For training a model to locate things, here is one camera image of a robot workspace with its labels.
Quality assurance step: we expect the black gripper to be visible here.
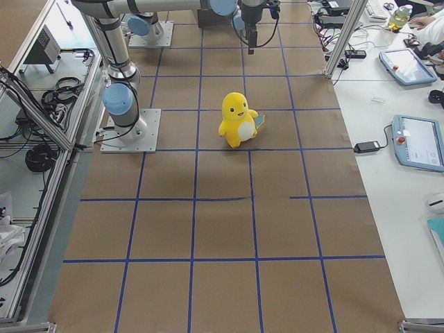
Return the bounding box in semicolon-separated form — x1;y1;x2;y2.
241;0;264;55

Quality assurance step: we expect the yellow plush penguin toy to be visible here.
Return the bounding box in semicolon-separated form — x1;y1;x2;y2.
218;92;265;148

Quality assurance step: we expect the yellow drink bottle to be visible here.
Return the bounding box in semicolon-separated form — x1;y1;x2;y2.
387;4;413;33

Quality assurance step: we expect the far teach pendant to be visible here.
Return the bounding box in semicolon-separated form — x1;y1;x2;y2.
378;48;438;86

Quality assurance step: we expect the teach pendant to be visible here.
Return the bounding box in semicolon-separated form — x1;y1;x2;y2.
378;48;438;86
392;114;443;173

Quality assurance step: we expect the black power brick on desk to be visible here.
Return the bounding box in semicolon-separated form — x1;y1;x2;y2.
353;140;381;154

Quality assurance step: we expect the near teach pendant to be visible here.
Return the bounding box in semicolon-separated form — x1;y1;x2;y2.
392;114;443;173

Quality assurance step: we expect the grey electronics box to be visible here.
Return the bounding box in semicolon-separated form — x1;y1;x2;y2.
20;25;61;74

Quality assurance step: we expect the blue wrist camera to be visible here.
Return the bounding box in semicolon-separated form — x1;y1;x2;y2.
266;0;280;20

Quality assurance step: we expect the aluminium frame post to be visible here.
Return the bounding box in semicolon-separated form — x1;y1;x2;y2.
324;0;367;78

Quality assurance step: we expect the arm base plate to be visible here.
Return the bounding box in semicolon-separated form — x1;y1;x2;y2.
127;21;174;49
100;108;162;153

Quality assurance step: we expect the aluminium side frame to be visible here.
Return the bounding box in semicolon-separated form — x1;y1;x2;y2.
1;1;101;325

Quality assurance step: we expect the coiled black cable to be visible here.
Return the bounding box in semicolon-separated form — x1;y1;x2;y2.
24;142;57;173

